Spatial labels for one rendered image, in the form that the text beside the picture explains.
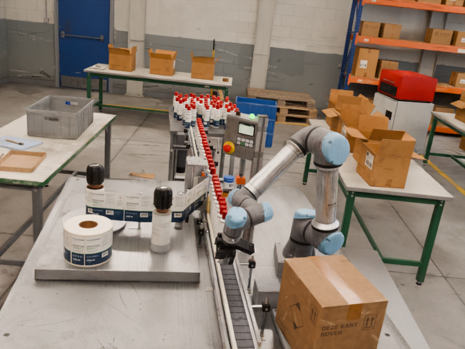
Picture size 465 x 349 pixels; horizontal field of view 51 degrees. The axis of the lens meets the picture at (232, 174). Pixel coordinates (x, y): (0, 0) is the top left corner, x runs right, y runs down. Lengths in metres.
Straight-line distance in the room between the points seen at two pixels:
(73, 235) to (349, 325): 1.12
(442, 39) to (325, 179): 7.83
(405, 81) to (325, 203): 5.58
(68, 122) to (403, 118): 5.03
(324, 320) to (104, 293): 0.90
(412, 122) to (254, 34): 3.63
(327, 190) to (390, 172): 1.83
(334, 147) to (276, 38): 7.93
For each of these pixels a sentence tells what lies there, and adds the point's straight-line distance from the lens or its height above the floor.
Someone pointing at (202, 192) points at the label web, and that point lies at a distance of 2.63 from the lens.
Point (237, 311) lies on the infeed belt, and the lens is 1.91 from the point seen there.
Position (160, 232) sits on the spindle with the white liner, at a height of 0.98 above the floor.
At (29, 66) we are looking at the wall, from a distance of 10.64.
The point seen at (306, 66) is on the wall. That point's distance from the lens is 9.88.
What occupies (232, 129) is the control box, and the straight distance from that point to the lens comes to 2.28.
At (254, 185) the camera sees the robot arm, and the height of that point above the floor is 1.29.
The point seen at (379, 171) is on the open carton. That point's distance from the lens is 3.77.
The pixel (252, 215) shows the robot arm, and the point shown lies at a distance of 1.85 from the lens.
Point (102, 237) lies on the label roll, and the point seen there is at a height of 1.01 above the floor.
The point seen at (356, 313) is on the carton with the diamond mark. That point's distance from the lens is 1.67.
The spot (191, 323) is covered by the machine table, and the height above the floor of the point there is 0.83.
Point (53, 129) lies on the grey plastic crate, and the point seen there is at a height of 0.88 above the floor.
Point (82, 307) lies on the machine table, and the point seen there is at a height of 0.83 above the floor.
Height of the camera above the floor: 1.97
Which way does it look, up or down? 19 degrees down
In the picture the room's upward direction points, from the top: 6 degrees clockwise
